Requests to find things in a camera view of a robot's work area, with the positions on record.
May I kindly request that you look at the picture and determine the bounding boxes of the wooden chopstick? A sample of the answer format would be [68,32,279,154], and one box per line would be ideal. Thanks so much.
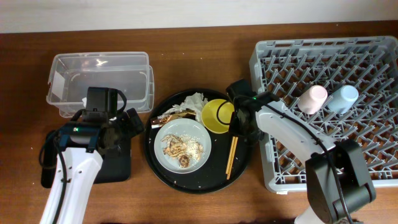
[226,136,238,180]
[226,136,236,176]

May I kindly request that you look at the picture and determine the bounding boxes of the pink cup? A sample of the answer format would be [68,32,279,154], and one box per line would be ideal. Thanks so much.
[297,85,328,114]

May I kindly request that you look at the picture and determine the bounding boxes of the blue cup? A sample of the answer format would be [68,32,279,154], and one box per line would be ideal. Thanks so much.
[327,85,359,114]

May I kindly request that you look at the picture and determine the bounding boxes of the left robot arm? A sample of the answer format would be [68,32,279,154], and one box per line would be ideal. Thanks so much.
[39,86,144,223]

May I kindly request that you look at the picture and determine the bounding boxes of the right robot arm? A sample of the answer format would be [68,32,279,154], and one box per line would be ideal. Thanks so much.
[229,93,376,223]

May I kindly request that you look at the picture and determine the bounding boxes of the grey dishwasher rack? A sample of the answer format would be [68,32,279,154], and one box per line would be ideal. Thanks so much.
[249,36,397,188]

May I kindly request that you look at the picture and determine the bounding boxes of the brown coffee sachet wrapper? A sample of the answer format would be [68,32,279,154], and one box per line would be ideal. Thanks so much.
[150,110,196,129]

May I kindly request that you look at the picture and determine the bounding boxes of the yellow bowl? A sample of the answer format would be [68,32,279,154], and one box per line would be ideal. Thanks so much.
[201,99,234,134]

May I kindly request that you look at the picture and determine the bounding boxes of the round black serving tray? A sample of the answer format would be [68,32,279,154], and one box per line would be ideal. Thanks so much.
[143,88,253,195]

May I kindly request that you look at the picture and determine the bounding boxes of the clear plastic bin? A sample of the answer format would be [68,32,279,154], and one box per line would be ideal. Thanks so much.
[46,52,155,118]

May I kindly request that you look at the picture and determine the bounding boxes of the black rectangular tray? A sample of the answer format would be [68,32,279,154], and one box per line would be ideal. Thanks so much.
[39,131,131,184]

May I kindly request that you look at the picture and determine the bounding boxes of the grey plate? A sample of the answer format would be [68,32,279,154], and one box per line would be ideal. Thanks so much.
[154,118,211,174]

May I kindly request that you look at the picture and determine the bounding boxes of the crumpled white napkin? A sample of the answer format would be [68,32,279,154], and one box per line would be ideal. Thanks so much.
[164,92,208,114]

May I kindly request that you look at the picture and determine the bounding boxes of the food scraps on plate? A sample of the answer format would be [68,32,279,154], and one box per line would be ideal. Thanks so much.
[161,134,204,168]

